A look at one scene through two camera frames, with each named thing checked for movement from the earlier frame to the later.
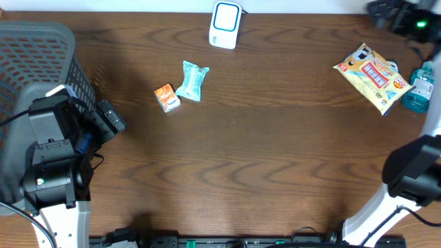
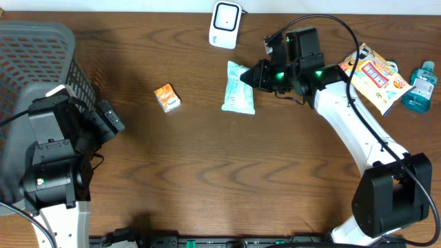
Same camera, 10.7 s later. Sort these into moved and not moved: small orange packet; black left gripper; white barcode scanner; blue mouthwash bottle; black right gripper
Moved: black right gripper
Not moved: black left gripper; small orange packet; white barcode scanner; blue mouthwash bottle
